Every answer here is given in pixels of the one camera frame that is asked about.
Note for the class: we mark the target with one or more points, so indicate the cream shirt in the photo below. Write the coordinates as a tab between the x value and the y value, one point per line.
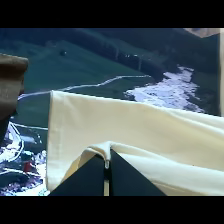
150	130

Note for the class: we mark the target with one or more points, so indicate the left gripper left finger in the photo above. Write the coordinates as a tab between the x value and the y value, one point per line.
88	180

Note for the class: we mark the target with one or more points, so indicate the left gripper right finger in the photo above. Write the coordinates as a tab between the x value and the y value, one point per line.
128	180

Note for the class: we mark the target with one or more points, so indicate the brown garment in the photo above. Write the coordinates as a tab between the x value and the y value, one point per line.
10	83

